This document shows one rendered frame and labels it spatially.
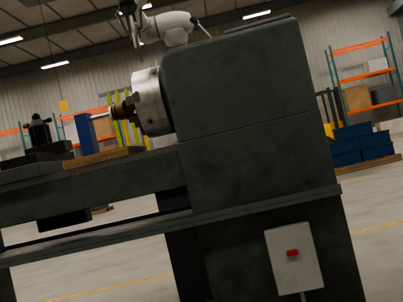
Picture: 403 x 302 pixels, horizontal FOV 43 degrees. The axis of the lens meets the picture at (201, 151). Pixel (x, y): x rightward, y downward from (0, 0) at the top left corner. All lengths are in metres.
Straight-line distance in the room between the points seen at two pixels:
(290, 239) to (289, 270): 0.12
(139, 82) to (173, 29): 0.63
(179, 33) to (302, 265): 1.41
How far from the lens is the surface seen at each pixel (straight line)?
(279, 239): 2.06
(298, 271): 2.09
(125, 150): 2.23
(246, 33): 2.16
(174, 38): 2.83
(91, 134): 2.44
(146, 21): 2.78
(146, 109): 2.24
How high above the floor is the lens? 0.76
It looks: 1 degrees up
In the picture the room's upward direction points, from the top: 13 degrees counter-clockwise
